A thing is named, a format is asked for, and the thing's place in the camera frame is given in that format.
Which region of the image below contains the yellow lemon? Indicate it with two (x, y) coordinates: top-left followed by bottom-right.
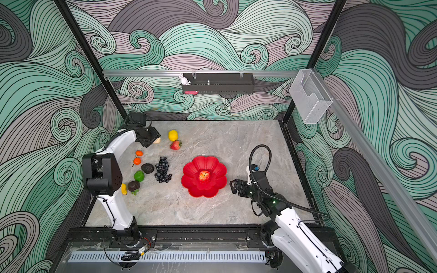
(168, 130), (179, 142)

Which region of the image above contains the red apple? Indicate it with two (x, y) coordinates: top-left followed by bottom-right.
(199, 171), (211, 183)

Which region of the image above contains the red flower-shaped fruit bowl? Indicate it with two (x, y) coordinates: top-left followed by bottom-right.
(181, 156), (228, 198)

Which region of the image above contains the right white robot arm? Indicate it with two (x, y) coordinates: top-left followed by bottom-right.
(229, 165), (357, 273)

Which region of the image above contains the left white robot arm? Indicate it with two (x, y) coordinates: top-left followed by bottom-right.
(82, 111), (160, 241)

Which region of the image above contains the red strawberry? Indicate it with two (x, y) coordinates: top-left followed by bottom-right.
(170, 140), (182, 150)

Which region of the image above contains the dark avocado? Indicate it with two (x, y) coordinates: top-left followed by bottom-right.
(141, 163), (155, 174)

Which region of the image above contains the green lime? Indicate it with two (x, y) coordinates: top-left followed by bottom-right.
(134, 170), (145, 183)

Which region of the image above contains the black grape bunch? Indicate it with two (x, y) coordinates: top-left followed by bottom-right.
(154, 157), (173, 183)

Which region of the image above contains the dark mangosteen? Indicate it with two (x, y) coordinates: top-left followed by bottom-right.
(127, 180), (140, 195)

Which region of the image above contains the yellow bell pepper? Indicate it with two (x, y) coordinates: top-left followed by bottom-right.
(121, 184), (128, 195)

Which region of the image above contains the small white rabbit figurine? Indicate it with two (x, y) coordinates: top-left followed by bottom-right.
(179, 74), (191, 85)

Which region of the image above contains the aluminium wall rail back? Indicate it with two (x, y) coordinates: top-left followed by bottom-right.
(102, 69), (299, 78)

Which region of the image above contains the aluminium wall rail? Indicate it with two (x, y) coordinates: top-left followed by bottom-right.
(102, 69), (299, 78)
(312, 69), (437, 262)

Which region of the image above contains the black wall shelf tray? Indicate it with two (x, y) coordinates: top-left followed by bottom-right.
(181, 73), (255, 96)

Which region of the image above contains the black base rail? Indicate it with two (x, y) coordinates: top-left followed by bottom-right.
(64, 224), (337, 250)

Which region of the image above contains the aluminium wall rail right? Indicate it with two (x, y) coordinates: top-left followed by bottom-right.
(312, 69), (437, 262)

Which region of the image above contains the clear plastic wall holder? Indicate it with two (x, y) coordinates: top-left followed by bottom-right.
(290, 69), (332, 125)

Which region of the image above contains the white slotted cable duct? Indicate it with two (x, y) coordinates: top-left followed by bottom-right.
(67, 251), (266, 263)

